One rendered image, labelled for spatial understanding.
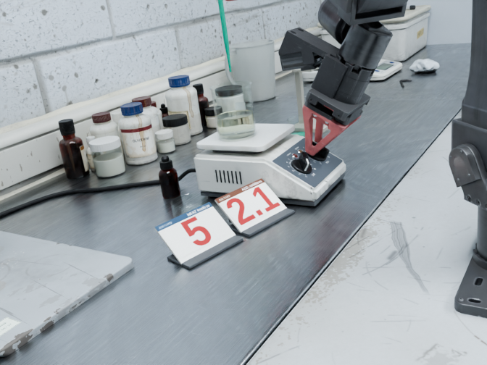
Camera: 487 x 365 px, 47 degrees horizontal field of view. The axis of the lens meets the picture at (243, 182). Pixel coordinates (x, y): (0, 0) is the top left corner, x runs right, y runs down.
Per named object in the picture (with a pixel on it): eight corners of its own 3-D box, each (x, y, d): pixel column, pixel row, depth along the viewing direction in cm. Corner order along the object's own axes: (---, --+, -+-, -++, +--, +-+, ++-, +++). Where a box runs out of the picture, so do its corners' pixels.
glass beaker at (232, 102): (211, 139, 88) (203, 85, 85) (248, 130, 90) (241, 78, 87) (227, 148, 82) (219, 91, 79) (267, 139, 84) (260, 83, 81)
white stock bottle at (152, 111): (169, 143, 121) (160, 93, 117) (156, 152, 116) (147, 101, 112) (144, 144, 123) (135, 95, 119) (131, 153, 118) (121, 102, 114)
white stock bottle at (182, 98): (192, 127, 132) (183, 72, 128) (209, 131, 127) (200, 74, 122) (166, 135, 128) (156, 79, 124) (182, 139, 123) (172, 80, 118)
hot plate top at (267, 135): (297, 129, 89) (296, 123, 88) (262, 152, 79) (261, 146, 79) (232, 127, 95) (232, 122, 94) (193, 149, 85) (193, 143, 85)
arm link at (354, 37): (325, 49, 79) (345, 3, 75) (356, 56, 81) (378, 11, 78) (346, 72, 74) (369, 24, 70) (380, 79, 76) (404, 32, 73)
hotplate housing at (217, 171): (347, 177, 88) (344, 128, 85) (316, 209, 78) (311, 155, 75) (228, 169, 99) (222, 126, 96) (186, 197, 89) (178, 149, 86)
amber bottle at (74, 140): (72, 181, 104) (59, 124, 100) (63, 177, 107) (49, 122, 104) (94, 174, 107) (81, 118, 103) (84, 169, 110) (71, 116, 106)
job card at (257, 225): (295, 212, 78) (292, 185, 76) (249, 237, 72) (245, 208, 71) (263, 203, 82) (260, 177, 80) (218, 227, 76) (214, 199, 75)
